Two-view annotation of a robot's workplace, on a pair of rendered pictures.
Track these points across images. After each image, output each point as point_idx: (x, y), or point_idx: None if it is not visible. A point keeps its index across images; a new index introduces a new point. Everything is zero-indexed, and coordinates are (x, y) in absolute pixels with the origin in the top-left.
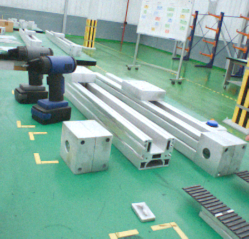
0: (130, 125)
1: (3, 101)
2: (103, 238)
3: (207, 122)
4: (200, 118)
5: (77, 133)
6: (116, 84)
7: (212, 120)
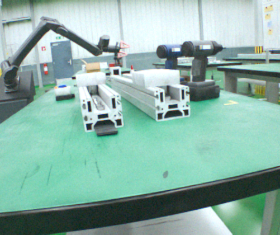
0: (128, 74)
1: (224, 94)
2: None
3: (65, 85)
4: (23, 111)
5: (155, 69)
6: (104, 85)
7: (60, 85)
